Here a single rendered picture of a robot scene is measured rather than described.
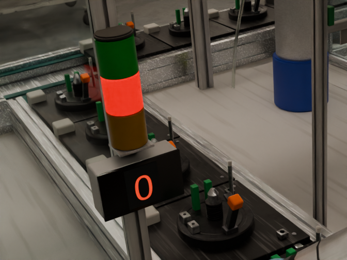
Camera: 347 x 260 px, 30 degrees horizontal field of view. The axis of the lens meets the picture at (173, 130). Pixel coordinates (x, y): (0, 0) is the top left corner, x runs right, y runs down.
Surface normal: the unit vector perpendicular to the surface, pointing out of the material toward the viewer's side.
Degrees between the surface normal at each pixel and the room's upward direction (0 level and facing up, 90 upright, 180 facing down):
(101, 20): 90
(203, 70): 90
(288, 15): 90
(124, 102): 90
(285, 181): 0
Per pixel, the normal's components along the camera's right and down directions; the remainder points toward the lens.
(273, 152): -0.10, -0.90
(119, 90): -0.02, 0.44
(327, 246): -0.65, -0.71
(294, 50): -0.35, 0.44
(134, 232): 0.45, 0.35
